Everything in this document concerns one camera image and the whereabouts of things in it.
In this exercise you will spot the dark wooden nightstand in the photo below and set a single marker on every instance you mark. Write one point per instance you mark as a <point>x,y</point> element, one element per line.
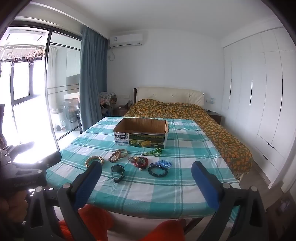
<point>120,110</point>
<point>215,117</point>

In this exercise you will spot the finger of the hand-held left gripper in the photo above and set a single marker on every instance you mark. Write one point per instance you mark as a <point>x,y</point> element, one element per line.
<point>23,147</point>
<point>49,158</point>

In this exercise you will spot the washing machine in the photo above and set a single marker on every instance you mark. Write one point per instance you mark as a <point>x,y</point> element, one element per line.
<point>71,117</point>

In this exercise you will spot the white trash bin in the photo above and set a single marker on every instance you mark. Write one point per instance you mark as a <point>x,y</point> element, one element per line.
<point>57,117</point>

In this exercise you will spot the black wristwatch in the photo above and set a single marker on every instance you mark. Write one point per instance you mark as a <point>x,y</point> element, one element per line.
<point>116,169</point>

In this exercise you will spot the white sheer curtain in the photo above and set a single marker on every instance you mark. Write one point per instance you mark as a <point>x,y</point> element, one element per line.
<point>53,67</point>

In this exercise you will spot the black framed sliding glass door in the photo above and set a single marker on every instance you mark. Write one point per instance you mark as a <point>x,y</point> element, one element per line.
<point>48,92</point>

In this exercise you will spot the person's orange pants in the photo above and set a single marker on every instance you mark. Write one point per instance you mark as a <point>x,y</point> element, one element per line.
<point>92,220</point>

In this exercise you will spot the pile of clothes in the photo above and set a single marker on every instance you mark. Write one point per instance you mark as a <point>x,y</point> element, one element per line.
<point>106,98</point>

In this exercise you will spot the person's left hand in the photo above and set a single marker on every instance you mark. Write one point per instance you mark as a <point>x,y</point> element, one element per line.
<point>12,208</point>

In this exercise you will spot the blue curtain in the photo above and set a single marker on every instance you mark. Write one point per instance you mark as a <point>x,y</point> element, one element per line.
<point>92,81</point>

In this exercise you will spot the wall switch panel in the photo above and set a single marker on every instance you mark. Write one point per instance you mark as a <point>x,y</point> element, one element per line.
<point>211,100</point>

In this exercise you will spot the white air conditioner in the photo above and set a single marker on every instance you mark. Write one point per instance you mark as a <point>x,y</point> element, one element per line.
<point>126,39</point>

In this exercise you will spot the orange floral blanket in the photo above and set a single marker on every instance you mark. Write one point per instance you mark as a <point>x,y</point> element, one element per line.
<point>219,139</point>

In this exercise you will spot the printed cardboard box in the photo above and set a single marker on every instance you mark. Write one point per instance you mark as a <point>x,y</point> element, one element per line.
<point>143,139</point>

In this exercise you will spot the cream bed headboard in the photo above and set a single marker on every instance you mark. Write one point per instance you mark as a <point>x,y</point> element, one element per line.
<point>168,93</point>

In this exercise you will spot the white balcony cabinet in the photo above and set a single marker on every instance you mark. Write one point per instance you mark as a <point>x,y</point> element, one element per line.
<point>73,61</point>

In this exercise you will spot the ceiling clothes drying rack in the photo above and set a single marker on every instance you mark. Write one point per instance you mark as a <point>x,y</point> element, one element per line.
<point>23,54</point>

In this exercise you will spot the white wardrobe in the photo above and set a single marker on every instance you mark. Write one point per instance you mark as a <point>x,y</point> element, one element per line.
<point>254,92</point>

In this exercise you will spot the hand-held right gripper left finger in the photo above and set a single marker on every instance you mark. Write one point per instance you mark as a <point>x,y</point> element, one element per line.
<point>92,183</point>

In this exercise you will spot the teal plaid bed sheet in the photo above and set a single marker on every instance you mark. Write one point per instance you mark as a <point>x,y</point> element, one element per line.
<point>173,185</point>

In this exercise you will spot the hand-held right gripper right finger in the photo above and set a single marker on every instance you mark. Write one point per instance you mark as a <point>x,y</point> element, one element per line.
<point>204,185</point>

